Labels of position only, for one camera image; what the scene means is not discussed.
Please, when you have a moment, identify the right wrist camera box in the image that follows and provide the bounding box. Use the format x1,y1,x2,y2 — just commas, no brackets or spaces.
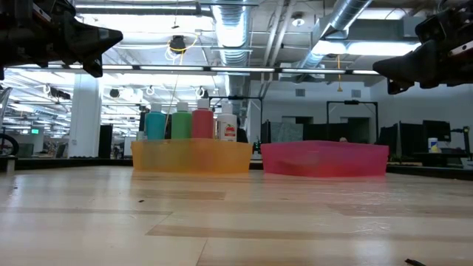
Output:
415,6,466,56

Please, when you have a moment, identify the black computer monitor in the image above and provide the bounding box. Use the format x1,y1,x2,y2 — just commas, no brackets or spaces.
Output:
423,120,452,141
378,123,400,156
399,121,426,153

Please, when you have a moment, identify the pink paint bottle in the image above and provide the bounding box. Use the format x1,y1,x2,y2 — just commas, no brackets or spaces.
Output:
191,98,215,140

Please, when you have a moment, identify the black wheel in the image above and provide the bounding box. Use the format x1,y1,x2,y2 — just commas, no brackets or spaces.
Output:
0,132,20,156

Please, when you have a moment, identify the black rectangular stand frame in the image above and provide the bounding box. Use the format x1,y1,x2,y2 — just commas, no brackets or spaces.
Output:
326,99,378,141

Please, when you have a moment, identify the ceiling reel with yellow cable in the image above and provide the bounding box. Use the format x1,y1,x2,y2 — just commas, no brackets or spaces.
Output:
166,34,190,55

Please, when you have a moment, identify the white building pillar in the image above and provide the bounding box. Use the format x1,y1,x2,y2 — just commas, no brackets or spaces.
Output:
68,73,101,158

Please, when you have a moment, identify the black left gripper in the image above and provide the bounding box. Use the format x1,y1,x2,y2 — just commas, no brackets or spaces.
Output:
20,0,124,78

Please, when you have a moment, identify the teal paint bottle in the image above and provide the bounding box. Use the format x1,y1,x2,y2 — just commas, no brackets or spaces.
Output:
143,102,166,140

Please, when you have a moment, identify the green paint bottle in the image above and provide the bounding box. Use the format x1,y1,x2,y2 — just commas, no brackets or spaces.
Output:
170,101,193,140

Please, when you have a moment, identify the black cabinet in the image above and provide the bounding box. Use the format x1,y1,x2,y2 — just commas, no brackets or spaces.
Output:
98,124,114,159

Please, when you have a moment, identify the orange translucent plastic bin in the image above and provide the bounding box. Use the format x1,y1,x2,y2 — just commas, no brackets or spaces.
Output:
131,137,254,174

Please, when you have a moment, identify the pink translucent plastic bin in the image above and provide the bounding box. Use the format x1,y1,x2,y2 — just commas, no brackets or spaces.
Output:
260,140,390,178

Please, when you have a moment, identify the ceiling light strip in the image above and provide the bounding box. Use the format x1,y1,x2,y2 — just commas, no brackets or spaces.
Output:
282,67,381,76
7,63,276,72

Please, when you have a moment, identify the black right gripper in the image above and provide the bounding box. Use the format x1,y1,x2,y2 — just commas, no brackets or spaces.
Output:
372,38,473,95

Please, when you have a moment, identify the white paint bottle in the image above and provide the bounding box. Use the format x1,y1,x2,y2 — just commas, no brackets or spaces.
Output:
216,102,238,142

